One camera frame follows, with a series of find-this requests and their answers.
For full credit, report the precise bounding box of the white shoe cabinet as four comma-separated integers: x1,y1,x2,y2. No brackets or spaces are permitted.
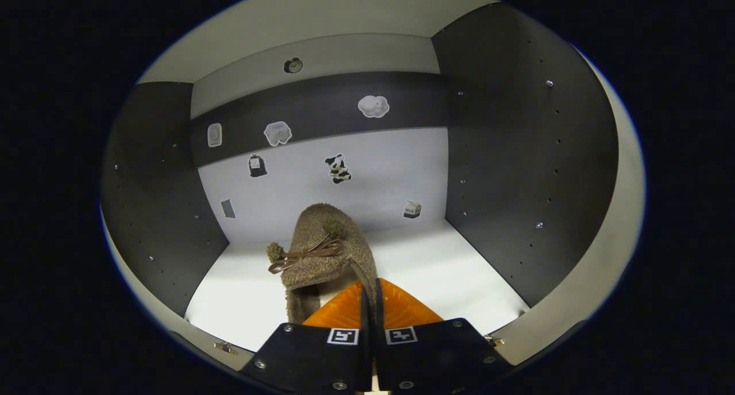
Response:
99,0,647,378

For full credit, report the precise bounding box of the brown fuzzy shoe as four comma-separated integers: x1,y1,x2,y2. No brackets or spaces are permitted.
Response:
266,203,380,327

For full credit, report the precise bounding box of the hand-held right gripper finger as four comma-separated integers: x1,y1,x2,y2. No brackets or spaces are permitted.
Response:
374,277,515,393
238,281,374,393

